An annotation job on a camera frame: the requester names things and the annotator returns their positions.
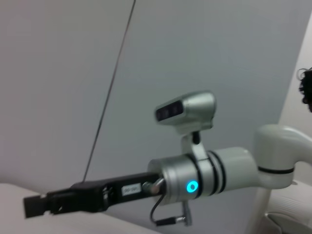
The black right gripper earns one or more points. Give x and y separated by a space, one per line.
109 195

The person's dark-haired head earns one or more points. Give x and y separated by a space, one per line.
306 85

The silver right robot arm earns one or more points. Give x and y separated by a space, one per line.
219 168

